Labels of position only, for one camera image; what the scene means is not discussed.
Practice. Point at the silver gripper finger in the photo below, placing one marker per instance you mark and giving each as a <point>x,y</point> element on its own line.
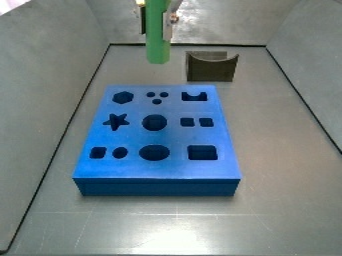
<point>141,20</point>
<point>169,18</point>

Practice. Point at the green hexagon peg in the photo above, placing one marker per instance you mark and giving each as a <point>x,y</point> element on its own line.
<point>156,46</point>

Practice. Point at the blue shape board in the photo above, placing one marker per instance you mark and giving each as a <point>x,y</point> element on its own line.
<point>157,143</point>

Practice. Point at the black curved holder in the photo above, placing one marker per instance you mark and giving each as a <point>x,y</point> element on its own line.
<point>209,66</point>

